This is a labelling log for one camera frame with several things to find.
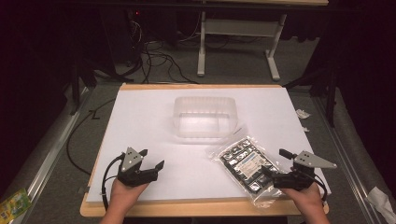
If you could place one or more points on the clear bag of black parts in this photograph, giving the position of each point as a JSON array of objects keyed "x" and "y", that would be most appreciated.
[{"x": 246, "y": 165}]

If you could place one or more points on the green printed packet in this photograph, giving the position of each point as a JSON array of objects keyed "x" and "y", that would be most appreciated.
[{"x": 14, "y": 206}]

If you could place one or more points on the white table frame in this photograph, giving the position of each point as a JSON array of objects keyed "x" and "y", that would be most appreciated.
[{"x": 239, "y": 27}]

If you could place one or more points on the clear plastic container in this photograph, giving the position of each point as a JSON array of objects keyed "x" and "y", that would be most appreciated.
[{"x": 204, "y": 118}]

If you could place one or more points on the wooden table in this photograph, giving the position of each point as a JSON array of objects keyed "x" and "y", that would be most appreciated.
[{"x": 186, "y": 209}]

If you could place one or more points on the small white paper scrap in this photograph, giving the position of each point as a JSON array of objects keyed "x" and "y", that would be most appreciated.
[{"x": 305, "y": 129}]

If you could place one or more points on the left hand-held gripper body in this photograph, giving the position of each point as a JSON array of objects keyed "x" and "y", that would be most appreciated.
[{"x": 134, "y": 177}]

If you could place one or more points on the person's right hand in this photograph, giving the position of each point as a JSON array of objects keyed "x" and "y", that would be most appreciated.
[{"x": 303, "y": 197}]

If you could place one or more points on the person's left hand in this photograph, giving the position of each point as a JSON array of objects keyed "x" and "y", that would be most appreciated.
[{"x": 124, "y": 194}]

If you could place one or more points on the large white paper scrap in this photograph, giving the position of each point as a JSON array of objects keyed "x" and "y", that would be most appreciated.
[{"x": 302, "y": 114}]

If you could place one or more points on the black metal stand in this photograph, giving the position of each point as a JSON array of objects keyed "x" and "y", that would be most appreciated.
[
  {"x": 331, "y": 93},
  {"x": 76, "y": 87}
]

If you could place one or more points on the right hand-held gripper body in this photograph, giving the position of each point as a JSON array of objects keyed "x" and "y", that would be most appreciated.
[{"x": 297, "y": 179}]

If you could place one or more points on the metal floor rail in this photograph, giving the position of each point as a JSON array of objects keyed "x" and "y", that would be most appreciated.
[
  {"x": 342, "y": 161},
  {"x": 53, "y": 152}
]

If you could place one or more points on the white board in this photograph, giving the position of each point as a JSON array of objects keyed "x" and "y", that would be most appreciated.
[{"x": 149, "y": 124}]

